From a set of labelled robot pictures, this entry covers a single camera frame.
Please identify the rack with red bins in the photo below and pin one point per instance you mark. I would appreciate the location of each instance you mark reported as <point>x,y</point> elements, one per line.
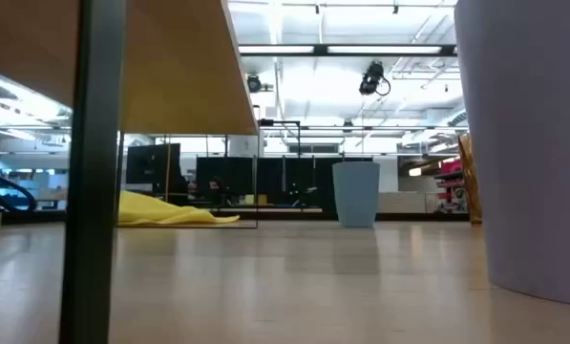
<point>451,167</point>

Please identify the light blue cup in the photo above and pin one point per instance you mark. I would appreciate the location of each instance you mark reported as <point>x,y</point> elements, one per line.
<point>356,196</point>

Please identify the thin black shelf leg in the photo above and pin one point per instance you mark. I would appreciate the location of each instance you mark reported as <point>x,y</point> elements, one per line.
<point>256,181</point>
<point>120,167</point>

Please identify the white low cabinets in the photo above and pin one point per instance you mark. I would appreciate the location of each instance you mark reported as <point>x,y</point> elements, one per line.
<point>404,203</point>

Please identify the long ceiling light bar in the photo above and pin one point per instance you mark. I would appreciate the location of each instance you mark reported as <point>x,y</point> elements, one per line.
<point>320,49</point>

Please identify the thick grey metal shelf leg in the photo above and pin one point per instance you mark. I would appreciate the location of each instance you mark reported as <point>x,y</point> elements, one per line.
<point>93,191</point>

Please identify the large lilac cup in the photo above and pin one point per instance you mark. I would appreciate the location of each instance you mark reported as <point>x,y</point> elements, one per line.
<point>537,143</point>

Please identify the wooden shelf board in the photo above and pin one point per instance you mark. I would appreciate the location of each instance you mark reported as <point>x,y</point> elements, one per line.
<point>179,71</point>

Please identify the yellow cloth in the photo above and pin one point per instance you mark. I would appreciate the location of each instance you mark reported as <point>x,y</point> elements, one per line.
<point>160,212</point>

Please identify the black partition panels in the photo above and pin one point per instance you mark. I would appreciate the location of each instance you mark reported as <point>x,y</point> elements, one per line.
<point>270,177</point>

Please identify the black metal frame stand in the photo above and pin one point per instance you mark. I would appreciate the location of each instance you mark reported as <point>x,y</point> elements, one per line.
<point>280,122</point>

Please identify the person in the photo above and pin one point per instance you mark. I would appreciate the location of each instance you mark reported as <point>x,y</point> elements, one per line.
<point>214,184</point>

